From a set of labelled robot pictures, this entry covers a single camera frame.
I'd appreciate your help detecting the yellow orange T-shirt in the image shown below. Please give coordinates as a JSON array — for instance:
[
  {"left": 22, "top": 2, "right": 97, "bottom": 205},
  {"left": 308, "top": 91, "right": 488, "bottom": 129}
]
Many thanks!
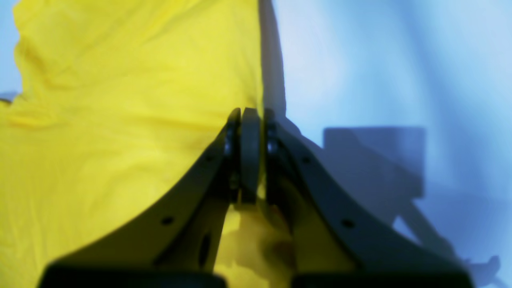
[{"left": 0, "top": 0, "right": 360, "bottom": 288}]

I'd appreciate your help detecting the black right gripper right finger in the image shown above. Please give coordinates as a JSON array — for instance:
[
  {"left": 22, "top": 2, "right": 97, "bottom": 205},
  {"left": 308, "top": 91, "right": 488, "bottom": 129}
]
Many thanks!
[{"left": 262, "top": 109, "right": 473, "bottom": 288}]

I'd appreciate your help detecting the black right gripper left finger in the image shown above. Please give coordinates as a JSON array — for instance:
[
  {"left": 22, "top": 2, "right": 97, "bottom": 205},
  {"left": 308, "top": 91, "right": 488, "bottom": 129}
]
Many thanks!
[{"left": 38, "top": 108, "right": 261, "bottom": 288}]

